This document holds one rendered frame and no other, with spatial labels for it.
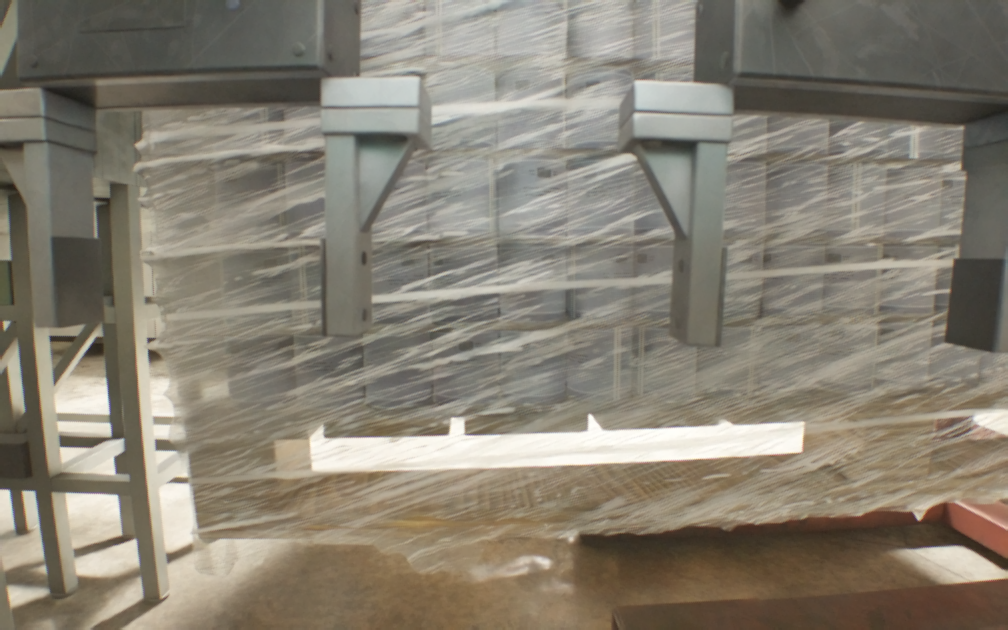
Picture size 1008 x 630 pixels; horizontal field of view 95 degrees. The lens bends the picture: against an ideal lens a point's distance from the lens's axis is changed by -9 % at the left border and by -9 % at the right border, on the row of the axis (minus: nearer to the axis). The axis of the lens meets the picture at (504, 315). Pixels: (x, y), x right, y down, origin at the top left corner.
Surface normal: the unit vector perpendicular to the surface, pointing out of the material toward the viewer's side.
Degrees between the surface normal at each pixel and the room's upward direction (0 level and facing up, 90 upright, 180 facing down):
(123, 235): 90
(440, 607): 0
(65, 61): 90
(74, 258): 90
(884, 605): 0
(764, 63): 90
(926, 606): 0
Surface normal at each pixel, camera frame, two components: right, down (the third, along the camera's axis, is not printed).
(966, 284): -1.00, -0.03
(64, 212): 1.00, 0.03
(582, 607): 0.02, -0.99
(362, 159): -0.03, 0.11
